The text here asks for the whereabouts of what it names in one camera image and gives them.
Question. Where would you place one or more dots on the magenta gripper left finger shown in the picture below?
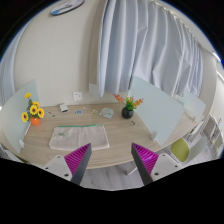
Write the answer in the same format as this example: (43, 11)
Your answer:
(77, 162)

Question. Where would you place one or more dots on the white shelf rack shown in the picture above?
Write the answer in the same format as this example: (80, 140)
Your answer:
(213, 132)

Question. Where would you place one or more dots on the sunflower bouquet in orange pot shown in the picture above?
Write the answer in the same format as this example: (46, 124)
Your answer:
(34, 113)

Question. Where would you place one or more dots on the light blue paper card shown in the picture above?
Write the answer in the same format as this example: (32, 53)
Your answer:
(106, 113)

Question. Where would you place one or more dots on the round wall clock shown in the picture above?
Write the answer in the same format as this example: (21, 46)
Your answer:
(66, 7)

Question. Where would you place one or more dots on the frosted desk divider right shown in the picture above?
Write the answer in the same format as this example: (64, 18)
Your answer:
(159, 112)

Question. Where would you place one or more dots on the frosted far right divider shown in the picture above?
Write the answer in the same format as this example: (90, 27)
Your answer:
(193, 106)

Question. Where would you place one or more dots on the light blue curtain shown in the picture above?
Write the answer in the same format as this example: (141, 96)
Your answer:
(140, 38)

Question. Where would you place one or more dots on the white wall socket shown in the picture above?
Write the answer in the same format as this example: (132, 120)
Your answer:
(77, 96)

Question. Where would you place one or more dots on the small white box device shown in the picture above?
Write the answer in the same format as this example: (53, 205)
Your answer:
(64, 108)

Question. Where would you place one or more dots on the beige towel with green edge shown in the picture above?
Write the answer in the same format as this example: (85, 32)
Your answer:
(73, 137)

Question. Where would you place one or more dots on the frosted desk divider left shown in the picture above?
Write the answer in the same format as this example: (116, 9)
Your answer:
(11, 122)

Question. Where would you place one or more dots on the small metal clip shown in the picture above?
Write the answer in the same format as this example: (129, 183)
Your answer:
(132, 123)

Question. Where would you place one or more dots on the green office chair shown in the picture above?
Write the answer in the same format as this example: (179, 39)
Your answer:
(180, 149)

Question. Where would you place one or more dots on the frosted desk divider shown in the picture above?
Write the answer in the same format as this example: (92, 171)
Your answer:
(159, 112)
(11, 122)

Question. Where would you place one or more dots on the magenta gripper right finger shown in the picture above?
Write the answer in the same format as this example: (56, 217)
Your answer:
(145, 161)

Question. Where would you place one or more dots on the small blue item on desk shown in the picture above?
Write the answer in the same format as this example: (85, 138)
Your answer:
(78, 112)

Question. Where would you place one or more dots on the orange flowers in black vase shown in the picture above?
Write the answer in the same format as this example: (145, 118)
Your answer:
(130, 104)

